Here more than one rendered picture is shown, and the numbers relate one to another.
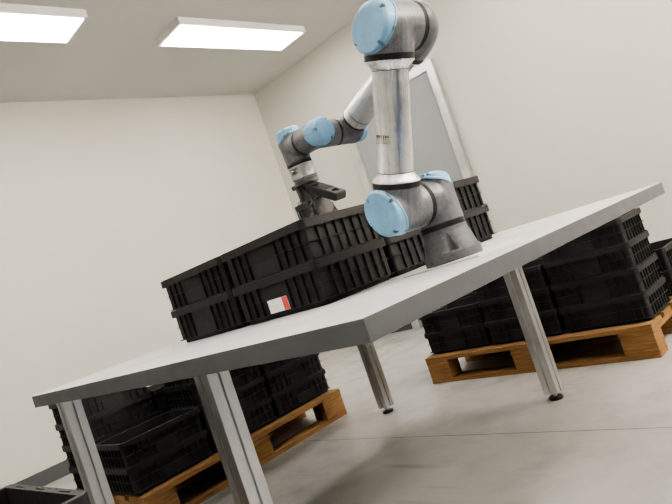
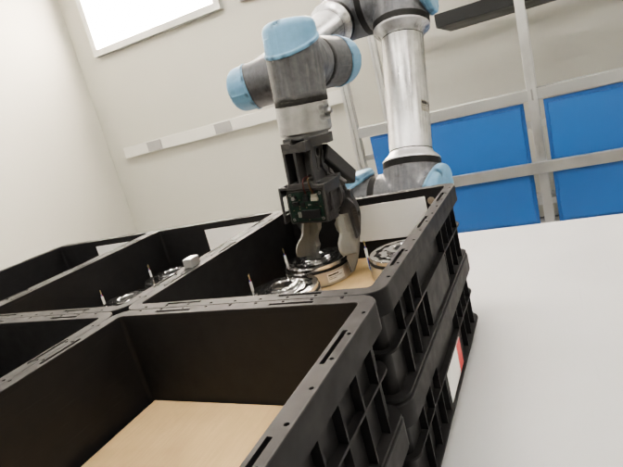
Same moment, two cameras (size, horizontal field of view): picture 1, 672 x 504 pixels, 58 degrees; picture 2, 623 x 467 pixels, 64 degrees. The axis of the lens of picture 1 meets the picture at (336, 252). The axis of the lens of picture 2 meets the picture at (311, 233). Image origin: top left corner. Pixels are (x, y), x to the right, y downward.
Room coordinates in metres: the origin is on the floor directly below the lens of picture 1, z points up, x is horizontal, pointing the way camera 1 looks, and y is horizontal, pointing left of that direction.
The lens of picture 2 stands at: (1.98, 0.70, 1.08)
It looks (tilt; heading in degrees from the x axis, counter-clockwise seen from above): 13 degrees down; 252
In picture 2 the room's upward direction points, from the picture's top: 15 degrees counter-clockwise
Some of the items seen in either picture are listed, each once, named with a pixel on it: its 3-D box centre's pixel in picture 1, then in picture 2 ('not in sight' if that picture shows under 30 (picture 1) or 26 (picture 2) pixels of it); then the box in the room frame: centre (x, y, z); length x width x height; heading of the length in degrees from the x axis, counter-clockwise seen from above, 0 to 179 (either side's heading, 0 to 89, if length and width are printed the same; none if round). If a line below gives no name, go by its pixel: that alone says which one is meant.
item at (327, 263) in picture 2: not in sight; (316, 259); (1.75, -0.03, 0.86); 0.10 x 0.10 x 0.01
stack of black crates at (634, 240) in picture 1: (602, 271); not in sight; (2.77, -1.13, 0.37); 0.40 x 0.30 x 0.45; 45
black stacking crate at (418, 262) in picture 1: (376, 260); not in sight; (2.00, -0.12, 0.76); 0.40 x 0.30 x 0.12; 45
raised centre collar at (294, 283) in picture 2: not in sight; (282, 286); (1.84, 0.05, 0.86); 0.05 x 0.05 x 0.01
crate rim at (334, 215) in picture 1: (295, 233); (317, 244); (1.79, 0.10, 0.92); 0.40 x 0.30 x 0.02; 45
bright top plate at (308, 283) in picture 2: not in sight; (283, 289); (1.84, 0.05, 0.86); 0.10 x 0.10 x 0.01
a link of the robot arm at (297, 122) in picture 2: (302, 173); (306, 120); (1.73, 0.02, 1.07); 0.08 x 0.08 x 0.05
